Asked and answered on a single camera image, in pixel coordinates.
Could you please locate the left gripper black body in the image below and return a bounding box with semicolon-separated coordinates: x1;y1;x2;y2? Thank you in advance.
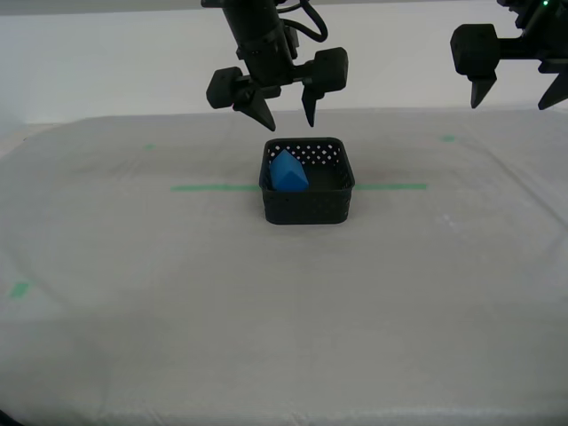
236;33;315;100

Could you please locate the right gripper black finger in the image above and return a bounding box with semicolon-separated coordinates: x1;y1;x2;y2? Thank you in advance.
537;69;568;112
449;23;499;109

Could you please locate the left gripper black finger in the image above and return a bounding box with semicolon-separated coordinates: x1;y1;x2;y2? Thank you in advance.
301;47;350;129
205;66;277;132

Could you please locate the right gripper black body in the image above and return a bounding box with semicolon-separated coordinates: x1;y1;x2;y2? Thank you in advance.
495;0;568;75

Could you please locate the blue house-shaped block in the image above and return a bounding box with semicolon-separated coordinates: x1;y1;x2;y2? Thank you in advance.
269;148;311;193

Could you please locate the black perforated plastic basket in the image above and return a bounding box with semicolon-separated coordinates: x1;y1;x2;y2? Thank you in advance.
258;136;357;226

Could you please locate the green tape strip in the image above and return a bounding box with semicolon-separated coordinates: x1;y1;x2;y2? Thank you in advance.
170;182;429;193

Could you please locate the white table cloth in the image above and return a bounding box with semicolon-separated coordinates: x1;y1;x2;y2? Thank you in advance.
0;109;568;426

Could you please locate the black looped cable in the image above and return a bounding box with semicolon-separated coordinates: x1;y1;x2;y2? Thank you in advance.
277;0;330;44

